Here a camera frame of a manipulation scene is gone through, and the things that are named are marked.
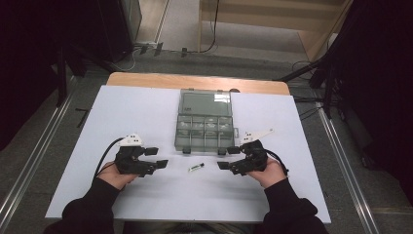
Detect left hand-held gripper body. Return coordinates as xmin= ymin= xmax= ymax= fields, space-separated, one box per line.
xmin=114 ymin=133 xmax=157 ymax=178

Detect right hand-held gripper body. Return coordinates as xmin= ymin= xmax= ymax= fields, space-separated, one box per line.
xmin=229 ymin=128 xmax=276 ymax=176

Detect small clear glass vial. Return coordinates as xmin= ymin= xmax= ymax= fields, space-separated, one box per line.
xmin=188 ymin=162 xmax=206 ymax=173

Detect clear grey compartment box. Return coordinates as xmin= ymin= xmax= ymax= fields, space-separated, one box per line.
xmin=173 ymin=89 xmax=241 ymax=156

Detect person's left hand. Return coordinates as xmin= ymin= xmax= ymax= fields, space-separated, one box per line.
xmin=96 ymin=161 xmax=139 ymax=191

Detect person's right hand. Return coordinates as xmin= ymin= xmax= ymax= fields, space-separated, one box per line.
xmin=247 ymin=157 xmax=288 ymax=190

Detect white board sheet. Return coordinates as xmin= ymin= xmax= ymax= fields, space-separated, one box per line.
xmin=45 ymin=85 xmax=332 ymax=224

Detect black stand legs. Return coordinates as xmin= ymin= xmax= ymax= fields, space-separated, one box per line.
xmin=274 ymin=55 xmax=339 ymax=120

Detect black curtain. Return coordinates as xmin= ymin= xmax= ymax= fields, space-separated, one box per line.
xmin=0 ymin=0 xmax=142 ymax=152
xmin=319 ymin=0 xmax=413 ymax=206

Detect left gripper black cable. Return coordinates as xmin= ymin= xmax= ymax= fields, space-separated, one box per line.
xmin=94 ymin=136 xmax=127 ymax=180

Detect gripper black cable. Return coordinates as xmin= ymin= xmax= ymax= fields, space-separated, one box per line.
xmin=264 ymin=148 xmax=290 ymax=176
xmin=94 ymin=136 xmax=127 ymax=180

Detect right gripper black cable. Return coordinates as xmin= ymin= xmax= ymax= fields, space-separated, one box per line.
xmin=264 ymin=148 xmax=290 ymax=176

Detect metal floor rail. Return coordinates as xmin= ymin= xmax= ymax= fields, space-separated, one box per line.
xmin=0 ymin=77 xmax=79 ymax=225
xmin=316 ymin=105 xmax=381 ymax=234

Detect black stand post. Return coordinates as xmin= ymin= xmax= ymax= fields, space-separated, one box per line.
xmin=56 ymin=45 xmax=68 ymax=108

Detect black hanging floor cable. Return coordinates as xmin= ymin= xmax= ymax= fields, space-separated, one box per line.
xmin=179 ymin=0 xmax=222 ymax=59

